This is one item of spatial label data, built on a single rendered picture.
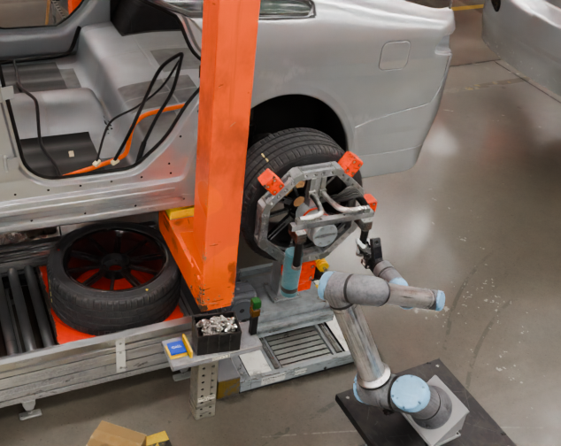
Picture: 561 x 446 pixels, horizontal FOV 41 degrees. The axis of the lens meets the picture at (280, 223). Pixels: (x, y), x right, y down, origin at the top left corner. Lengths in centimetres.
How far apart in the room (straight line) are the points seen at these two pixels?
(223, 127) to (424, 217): 264
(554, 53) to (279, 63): 250
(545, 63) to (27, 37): 345
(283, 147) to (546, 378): 196
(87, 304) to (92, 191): 53
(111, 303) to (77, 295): 17
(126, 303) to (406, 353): 158
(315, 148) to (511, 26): 266
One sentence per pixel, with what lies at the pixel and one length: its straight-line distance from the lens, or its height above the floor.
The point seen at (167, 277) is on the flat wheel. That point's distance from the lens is 373.
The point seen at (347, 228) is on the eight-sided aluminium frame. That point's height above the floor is 74.
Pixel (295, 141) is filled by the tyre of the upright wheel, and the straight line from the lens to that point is 356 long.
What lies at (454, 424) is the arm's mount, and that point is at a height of 41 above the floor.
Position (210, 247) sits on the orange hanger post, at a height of 90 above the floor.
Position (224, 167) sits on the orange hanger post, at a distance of 307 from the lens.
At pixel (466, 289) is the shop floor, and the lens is 481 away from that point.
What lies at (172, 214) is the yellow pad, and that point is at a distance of 379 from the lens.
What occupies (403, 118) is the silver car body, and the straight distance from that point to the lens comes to 410.
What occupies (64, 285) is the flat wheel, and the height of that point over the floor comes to 50.
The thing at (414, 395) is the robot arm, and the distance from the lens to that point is 323.
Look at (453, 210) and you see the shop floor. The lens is 550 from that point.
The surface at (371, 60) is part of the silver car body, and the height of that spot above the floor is 145.
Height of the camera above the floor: 292
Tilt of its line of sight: 36 degrees down
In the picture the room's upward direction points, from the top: 7 degrees clockwise
